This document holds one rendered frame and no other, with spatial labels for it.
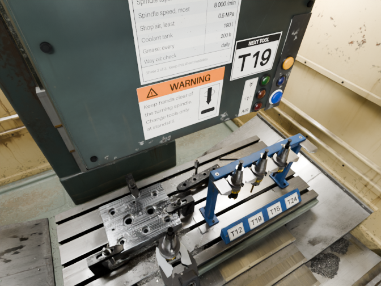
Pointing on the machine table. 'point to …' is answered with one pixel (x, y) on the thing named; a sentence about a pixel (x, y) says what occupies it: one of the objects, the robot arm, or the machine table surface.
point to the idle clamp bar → (195, 180)
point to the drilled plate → (144, 201)
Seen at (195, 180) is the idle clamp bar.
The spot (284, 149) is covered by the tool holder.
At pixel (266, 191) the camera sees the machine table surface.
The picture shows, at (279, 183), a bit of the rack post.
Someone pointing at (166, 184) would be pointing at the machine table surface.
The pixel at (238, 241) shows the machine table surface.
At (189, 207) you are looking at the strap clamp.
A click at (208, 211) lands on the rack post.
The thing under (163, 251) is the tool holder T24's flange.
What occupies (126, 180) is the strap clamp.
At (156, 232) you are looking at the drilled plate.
